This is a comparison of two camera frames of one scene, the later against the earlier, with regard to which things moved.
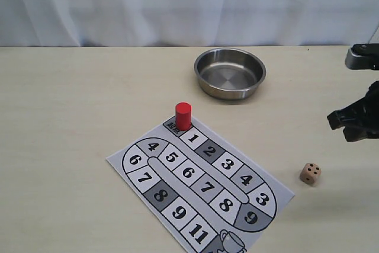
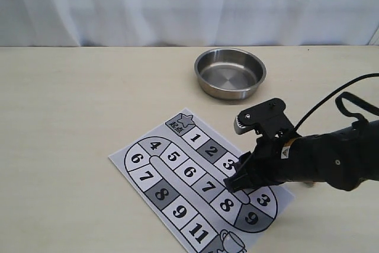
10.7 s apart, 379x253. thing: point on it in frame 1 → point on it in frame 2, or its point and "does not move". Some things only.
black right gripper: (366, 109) → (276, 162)
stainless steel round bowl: (230, 73) does not move
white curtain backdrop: (188, 7) does not move
